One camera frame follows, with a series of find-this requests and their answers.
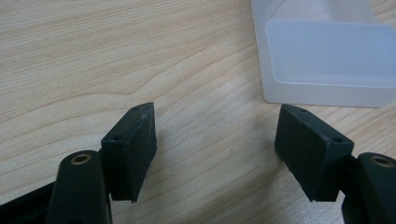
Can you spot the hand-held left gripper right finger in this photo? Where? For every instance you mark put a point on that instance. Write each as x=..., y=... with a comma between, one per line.
x=314, y=155

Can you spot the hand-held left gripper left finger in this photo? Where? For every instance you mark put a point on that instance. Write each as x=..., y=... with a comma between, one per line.
x=127, y=155

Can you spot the translucent white plastic container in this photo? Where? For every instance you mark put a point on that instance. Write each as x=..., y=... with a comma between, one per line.
x=327, y=56

